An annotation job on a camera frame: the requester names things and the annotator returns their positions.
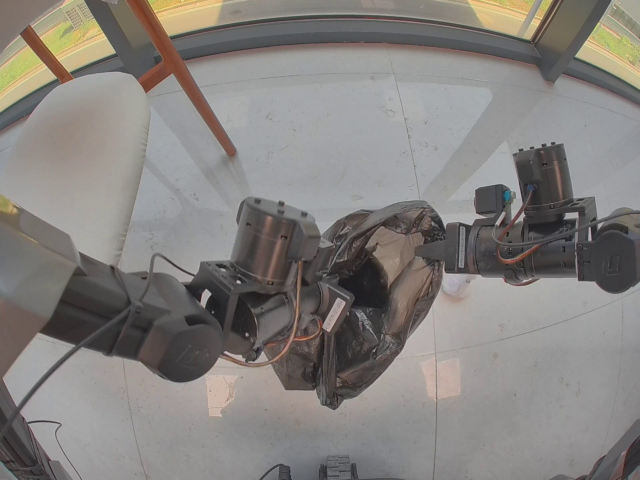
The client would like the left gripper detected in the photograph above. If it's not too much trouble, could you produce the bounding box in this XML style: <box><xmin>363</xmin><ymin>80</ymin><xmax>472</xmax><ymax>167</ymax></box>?
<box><xmin>292</xmin><ymin>282</ymin><xmax>356</xmax><ymax>337</ymax></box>

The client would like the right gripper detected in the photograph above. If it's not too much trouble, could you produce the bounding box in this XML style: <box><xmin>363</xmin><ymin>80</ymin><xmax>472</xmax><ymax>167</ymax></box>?
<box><xmin>444</xmin><ymin>221</ymin><xmax>534</xmax><ymax>277</ymax></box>

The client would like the black plastic bag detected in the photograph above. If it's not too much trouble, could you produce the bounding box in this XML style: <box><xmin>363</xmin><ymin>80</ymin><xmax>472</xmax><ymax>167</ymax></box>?
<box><xmin>265</xmin><ymin>200</ymin><xmax>447</xmax><ymax>410</ymax></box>

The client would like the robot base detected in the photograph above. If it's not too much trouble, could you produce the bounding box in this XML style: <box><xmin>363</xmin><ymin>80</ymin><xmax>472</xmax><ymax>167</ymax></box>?
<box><xmin>318</xmin><ymin>455</ymin><xmax>359</xmax><ymax>480</ymax></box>

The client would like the crumpled white paper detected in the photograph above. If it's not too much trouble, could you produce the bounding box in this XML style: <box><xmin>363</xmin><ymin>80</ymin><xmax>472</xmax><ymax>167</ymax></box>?
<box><xmin>442</xmin><ymin>274</ymin><xmax>473</xmax><ymax>299</ymax></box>

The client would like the window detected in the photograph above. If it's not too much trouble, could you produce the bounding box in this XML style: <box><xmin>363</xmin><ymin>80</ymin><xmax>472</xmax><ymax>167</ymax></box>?
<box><xmin>0</xmin><ymin>0</ymin><xmax>640</xmax><ymax>131</ymax></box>

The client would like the white cushioned wooden chair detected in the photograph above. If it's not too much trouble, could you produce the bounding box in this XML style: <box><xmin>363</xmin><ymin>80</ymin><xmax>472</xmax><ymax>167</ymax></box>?
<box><xmin>0</xmin><ymin>0</ymin><xmax>237</xmax><ymax>289</ymax></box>

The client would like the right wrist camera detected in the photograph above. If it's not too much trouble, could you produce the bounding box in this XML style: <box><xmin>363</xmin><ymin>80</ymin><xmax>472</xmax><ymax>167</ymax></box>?
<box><xmin>474</xmin><ymin>184</ymin><xmax>516</xmax><ymax>227</ymax></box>

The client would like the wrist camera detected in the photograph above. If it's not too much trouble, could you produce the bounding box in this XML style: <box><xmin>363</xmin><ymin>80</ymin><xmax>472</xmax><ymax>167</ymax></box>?
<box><xmin>312</xmin><ymin>238</ymin><xmax>336</xmax><ymax>275</ymax></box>
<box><xmin>474</xmin><ymin>184</ymin><xmax>516</xmax><ymax>227</ymax></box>

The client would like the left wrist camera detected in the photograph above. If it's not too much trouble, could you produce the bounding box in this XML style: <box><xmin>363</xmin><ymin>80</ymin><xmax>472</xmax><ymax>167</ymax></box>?
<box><xmin>312</xmin><ymin>238</ymin><xmax>336</xmax><ymax>275</ymax></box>

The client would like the black cable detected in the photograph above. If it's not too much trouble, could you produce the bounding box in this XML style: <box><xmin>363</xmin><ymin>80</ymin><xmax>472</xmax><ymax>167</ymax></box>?
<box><xmin>26</xmin><ymin>419</ymin><xmax>73</xmax><ymax>480</ymax></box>
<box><xmin>0</xmin><ymin>253</ymin><xmax>197</xmax><ymax>439</ymax></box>
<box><xmin>256</xmin><ymin>462</ymin><xmax>293</xmax><ymax>480</ymax></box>

